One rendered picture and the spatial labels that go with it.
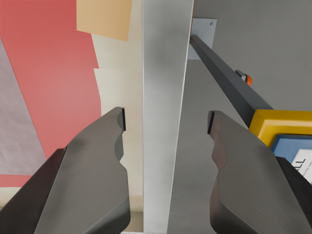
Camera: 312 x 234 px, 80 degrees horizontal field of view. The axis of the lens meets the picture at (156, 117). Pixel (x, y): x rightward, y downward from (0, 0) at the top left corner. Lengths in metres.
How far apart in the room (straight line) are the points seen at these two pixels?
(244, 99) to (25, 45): 0.36
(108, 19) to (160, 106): 0.09
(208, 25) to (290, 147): 0.97
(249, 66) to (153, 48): 1.17
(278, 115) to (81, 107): 0.24
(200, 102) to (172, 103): 1.14
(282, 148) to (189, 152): 1.32
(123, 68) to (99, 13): 0.05
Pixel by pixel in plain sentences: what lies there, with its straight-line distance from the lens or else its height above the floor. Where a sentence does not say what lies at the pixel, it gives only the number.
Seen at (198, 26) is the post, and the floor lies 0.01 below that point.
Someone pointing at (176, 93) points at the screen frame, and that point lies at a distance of 0.17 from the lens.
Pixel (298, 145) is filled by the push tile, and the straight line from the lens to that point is 0.28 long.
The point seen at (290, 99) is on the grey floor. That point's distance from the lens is 1.55.
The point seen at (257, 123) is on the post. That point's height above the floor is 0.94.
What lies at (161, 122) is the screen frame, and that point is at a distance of 0.19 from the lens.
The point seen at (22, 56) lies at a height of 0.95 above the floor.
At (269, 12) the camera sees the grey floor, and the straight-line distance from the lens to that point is 1.28.
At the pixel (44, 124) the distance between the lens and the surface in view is 0.27.
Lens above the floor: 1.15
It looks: 58 degrees down
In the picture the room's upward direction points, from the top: 178 degrees counter-clockwise
